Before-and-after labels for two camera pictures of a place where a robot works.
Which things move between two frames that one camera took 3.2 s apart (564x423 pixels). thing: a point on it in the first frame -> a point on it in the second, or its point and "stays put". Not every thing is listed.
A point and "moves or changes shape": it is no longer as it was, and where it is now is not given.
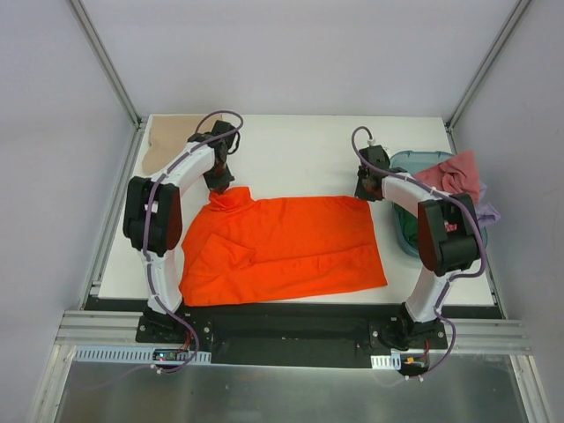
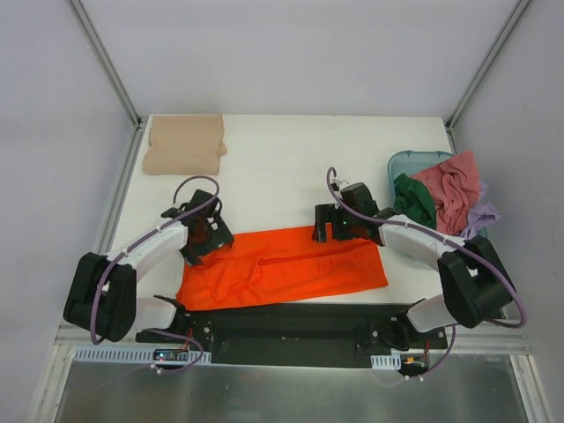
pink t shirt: [457, 174] stays put
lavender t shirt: [486, 213] stays put
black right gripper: [367, 189] -> [324, 221]
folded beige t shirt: [167, 134] stays put
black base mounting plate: [293, 332] stays put
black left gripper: [218, 179] -> [211, 246]
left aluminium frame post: [102, 56] stays put
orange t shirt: [240, 248] moves or changes shape
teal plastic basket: [406, 221] stays put
